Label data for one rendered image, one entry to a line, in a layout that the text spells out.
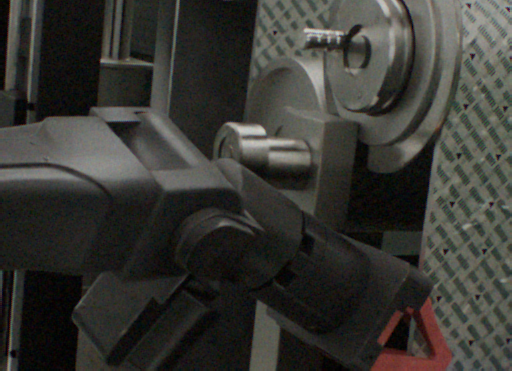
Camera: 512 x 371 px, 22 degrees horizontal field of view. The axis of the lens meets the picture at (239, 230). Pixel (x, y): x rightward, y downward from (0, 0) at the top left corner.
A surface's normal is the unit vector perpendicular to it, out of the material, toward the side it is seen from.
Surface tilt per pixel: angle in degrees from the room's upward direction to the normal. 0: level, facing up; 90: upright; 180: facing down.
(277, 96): 90
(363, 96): 90
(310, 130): 90
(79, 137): 27
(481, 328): 90
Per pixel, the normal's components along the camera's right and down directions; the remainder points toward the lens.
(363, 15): -0.88, 0.00
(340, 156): 0.45, 0.23
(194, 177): 0.41, -0.77
